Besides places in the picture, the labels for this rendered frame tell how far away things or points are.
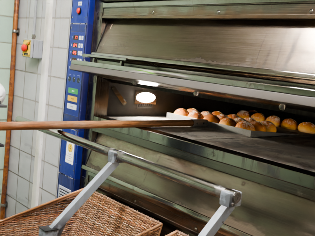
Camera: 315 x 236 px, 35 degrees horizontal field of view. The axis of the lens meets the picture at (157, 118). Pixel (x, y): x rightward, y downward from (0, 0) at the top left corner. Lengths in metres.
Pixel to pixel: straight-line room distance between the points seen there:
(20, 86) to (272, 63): 1.80
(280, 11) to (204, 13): 0.33
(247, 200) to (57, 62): 1.37
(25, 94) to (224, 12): 1.54
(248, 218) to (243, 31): 0.62
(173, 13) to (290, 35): 0.54
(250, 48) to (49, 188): 1.47
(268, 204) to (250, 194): 0.08
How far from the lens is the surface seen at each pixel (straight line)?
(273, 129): 2.35
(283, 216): 1.61
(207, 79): 1.59
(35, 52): 2.79
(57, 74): 2.66
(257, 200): 1.67
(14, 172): 3.13
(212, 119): 2.36
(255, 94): 1.45
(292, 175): 1.57
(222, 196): 1.23
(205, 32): 1.84
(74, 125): 1.91
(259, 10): 1.67
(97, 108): 2.36
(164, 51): 1.95
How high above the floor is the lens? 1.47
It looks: 7 degrees down
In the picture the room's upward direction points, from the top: 6 degrees clockwise
